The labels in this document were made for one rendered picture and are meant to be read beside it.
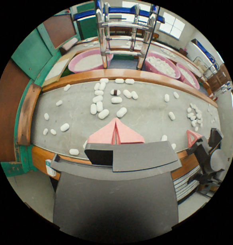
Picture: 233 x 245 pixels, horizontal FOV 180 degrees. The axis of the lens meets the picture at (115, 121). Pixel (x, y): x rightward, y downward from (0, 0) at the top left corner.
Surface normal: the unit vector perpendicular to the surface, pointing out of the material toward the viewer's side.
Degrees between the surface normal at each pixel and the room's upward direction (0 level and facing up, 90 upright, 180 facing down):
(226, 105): 90
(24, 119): 67
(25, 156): 90
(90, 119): 0
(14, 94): 90
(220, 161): 54
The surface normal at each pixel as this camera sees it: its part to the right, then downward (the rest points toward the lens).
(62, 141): 0.00, -0.22
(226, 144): -1.00, 0.04
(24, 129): 0.92, -0.09
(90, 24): 0.04, 0.97
